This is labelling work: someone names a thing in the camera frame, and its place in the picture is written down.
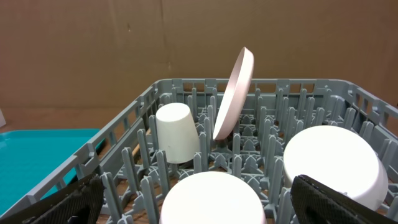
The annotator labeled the white bowl with scraps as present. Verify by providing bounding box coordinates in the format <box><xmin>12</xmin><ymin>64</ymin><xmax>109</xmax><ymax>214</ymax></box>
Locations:
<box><xmin>159</xmin><ymin>171</ymin><xmax>266</xmax><ymax>224</ymax></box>

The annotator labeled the grey dishwasher rack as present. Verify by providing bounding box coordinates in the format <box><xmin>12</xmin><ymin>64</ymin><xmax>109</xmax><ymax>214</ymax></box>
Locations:
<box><xmin>3</xmin><ymin>79</ymin><xmax>397</xmax><ymax>217</ymax></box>

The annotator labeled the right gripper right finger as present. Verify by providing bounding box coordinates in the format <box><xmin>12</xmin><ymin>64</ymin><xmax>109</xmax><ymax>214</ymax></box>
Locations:
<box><xmin>290</xmin><ymin>175</ymin><xmax>397</xmax><ymax>224</ymax></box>

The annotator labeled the white paper cup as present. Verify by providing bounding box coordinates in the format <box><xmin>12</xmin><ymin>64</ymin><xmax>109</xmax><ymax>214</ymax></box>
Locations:
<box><xmin>155</xmin><ymin>103</ymin><xmax>200</xmax><ymax>164</ymax></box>

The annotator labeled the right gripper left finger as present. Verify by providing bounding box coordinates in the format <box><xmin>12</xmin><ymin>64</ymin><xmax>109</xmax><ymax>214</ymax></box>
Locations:
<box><xmin>1</xmin><ymin>174</ymin><xmax>104</xmax><ymax>224</ymax></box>

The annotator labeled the teal serving tray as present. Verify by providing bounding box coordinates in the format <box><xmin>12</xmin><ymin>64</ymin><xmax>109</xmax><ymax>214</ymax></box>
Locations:
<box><xmin>1</xmin><ymin>129</ymin><xmax>99</xmax><ymax>213</ymax></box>

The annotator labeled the white round plate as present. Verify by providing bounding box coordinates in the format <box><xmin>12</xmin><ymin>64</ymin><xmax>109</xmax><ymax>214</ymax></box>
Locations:
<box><xmin>213</xmin><ymin>47</ymin><xmax>254</xmax><ymax>140</ymax></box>

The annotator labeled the white bowl with peanuts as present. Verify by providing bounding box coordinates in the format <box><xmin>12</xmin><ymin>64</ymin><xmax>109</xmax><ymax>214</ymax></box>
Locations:
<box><xmin>283</xmin><ymin>125</ymin><xmax>388</xmax><ymax>211</ymax></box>

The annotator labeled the wooden chopstick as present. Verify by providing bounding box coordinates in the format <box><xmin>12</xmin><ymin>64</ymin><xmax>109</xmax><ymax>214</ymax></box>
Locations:
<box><xmin>132</xmin><ymin>129</ymin><xmax>151</xmax><ymax>157</ymax></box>

